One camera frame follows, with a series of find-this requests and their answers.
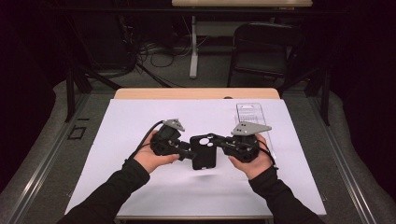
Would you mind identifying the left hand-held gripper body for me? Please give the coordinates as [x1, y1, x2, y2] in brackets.
[149, 118, 186, 157]

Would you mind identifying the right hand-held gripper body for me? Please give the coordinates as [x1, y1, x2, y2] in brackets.
[221, 121, 273, 164]

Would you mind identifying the clear plastic packaging box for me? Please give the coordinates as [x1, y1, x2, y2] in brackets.
[234, 103, 277, 161]

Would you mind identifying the person's right hand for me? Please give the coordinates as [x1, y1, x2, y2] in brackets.
[228, 133, 276, 181]

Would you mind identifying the person's left hand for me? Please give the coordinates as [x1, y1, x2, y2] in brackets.
[133, 130, 181, 175]

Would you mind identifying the white table board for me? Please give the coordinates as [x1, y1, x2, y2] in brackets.
[64, 98, 327, 217]

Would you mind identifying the wooden table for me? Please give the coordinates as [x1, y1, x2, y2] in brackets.
[70, 88, 323, 221]

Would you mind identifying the black folding chair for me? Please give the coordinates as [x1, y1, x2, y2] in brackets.
[227, 21, 304, 89]

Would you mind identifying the black metal stand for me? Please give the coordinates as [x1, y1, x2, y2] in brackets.
[279, 65, 332, 127]
[64, 60, 123, 123]

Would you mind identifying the white-legged desk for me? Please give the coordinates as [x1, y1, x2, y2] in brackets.
[171, 0, 313, 79]

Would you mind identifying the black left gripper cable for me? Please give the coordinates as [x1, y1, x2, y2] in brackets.
[125, 119, 164, 163]

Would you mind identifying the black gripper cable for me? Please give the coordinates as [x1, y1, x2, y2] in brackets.
[256, 140, 279, 171]
[125, 119, 164, 163]

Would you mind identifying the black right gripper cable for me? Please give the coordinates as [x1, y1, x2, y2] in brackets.
[256, 140, 279, 171]

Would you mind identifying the tangle of floor cables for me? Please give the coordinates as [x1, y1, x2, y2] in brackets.
[123, 15, 213, 89]

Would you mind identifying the aluminium floor rail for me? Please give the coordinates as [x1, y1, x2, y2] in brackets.
[306, 96, 378, 224]
[5, 92, 92, 224]

